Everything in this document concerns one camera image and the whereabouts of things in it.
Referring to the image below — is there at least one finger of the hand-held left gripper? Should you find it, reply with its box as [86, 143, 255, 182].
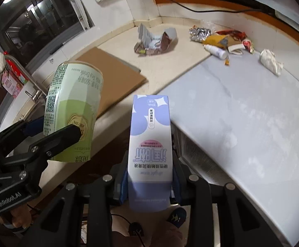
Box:
[0, 126, 82, 171]
[0, 117, 47, 157]

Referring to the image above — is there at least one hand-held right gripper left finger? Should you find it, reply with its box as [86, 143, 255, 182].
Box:
[29, 163, 130, 247]

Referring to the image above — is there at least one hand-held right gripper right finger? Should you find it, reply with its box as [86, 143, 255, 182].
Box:
[171, 163, 292, 247]

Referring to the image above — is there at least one pale green drink can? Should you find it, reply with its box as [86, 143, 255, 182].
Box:
[43, 60, 104, 163]

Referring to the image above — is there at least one purple and white carton box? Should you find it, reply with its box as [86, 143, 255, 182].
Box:
[127, 95, 172, 210]

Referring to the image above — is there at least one brown paper cup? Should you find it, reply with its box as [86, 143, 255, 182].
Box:
[224, 37, 244, 55]

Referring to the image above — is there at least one silver foil wrapper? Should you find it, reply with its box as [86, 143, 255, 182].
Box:
[189, 26, 213, 42]

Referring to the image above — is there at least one person's left hand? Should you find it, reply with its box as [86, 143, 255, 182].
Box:
[0, 203, 33, 230]

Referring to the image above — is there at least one blue patterned slipper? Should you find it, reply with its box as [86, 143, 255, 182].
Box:
[166, 207, 187, 228]

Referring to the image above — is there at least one pink box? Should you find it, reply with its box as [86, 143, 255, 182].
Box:
[1, 71, 24, 99]

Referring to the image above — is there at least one red box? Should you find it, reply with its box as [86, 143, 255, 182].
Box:
[5, 59, 29, 85]

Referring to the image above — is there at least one brown cardboard sheet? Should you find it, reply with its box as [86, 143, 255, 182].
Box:
[76, 47, 149, 118]

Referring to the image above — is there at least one crumpled white paper wrapper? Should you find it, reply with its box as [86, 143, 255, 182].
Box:
[134, 23, 164, 57]

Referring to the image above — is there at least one small white bottle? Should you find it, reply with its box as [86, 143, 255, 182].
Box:
[204, 44, 227, 60]

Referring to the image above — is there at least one torn brown white carton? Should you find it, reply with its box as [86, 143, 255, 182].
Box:
[161, 28, 178, 54]

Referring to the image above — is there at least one yellow snack packet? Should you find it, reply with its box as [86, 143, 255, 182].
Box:
[202, 34, 228, 48]

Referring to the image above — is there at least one crumpled white tissue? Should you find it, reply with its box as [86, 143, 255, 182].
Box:
[260, 48, 284, 77]

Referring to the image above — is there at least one red and white wrapper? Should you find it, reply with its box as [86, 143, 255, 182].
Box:
[242, 38, 254, 54]

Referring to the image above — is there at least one red snack wrapper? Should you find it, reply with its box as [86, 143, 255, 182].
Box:
[215, 29, 247, 40]

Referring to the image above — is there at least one thin black cable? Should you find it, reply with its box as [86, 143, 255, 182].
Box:
[110, 213, 145, 247]

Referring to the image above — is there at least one thick black cable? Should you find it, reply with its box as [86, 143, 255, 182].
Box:
[162, 0, 277, 14]

